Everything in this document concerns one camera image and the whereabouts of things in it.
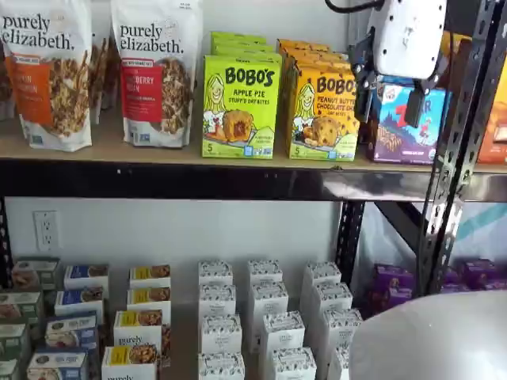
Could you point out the wooden shelf board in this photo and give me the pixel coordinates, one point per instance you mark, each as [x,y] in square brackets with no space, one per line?
[107,152]

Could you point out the green granola box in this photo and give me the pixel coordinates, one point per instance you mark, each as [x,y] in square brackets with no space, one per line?
[8,370]
[14,340]
[35,273]
[20,306]

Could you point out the blue granola box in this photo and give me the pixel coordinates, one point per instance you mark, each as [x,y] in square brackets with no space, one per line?
[71,330]
[85,275]
[79,301]
[57,364]

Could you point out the purple snack box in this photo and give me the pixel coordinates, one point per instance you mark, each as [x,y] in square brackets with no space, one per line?
[394,287]
[450,281]
[479,273]

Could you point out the orange Bobo's peanut butter box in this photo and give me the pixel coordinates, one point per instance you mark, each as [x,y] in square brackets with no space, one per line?
[322,118]
[313,54]
[303,44]
[317,65]

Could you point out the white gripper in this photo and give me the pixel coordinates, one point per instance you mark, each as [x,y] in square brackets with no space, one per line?
[408,35]

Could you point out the yellow label granola box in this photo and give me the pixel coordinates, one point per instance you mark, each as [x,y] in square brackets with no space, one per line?
[136,330]
[128,362]
[150,276]
[148,299]

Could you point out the white wall outlet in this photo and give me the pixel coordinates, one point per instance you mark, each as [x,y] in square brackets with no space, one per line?
[46,230]

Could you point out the perforated metal upright post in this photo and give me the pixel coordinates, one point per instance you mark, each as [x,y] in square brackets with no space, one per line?
[447,158]

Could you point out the orange brown snack box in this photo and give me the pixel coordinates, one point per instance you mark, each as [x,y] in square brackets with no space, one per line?
[455,59]
[493,130]

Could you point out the black diagonal shelf brace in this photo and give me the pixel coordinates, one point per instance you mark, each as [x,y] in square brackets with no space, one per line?
[400,225]

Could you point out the black perforated upright post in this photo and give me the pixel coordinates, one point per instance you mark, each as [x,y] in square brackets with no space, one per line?
[4,245]
[351,237]

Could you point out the black shelf beam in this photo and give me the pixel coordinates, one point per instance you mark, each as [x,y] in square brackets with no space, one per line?
[198,180]

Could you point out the white granola bag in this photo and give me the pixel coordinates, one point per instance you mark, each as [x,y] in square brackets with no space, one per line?
[4,87]

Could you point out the green Bobo's apple pie box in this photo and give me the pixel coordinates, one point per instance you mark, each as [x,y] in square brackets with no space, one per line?
[237,36]
[245,53]
[239,111]
[241,45]

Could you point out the purple Zbar box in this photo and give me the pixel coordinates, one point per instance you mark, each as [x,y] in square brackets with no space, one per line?
[396,134]

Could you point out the white patterned carton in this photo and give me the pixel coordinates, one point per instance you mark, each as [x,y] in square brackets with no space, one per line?
[341,326]
[215,272]
[221,366]
[293,364]
[269,301]
[283,332]
[321,273]
[217,301]
[338,364]
[265,271]
[332,297]
[220,334]

